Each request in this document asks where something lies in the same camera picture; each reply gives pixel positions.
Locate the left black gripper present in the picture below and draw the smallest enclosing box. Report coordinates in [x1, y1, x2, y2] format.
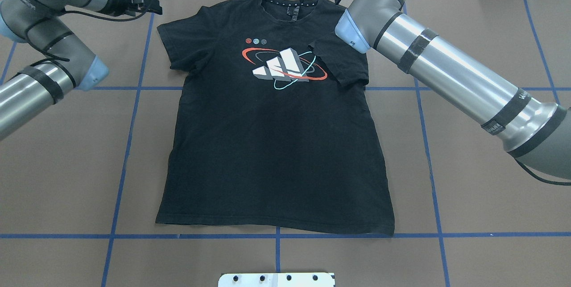
[107, 0, 163, 16]

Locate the black printed t-shirt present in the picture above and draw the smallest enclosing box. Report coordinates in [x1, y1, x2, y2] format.
[156, 0, 394, 236]

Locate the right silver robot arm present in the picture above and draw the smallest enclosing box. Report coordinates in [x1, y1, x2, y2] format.
[335, 0, 571, 186]

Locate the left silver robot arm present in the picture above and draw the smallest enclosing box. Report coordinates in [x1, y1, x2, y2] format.
[0, 0, 163, 139]

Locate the white central pedestal column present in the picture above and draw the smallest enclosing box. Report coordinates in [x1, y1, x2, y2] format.
[218, 271, 336, 287]

